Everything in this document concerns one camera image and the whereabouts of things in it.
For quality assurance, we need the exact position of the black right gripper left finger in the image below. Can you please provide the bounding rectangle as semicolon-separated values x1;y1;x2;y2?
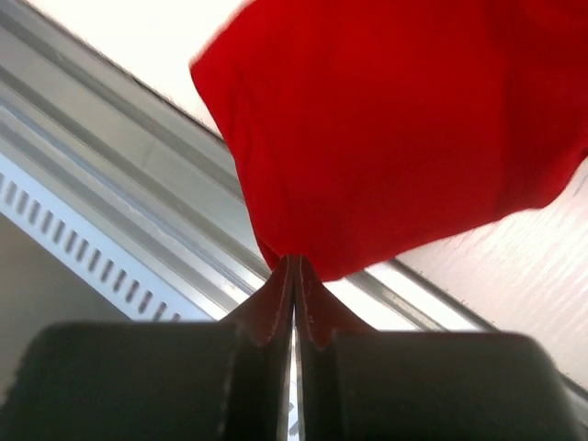
1;257;294;440

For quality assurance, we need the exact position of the white slotted cable duct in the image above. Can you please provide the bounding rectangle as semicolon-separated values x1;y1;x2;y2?
1;155;224;322

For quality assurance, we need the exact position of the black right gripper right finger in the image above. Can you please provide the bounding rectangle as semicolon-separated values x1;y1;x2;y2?
294;258;585;440

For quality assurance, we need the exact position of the red t shirt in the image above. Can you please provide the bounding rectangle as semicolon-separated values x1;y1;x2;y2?
190;1;587;281

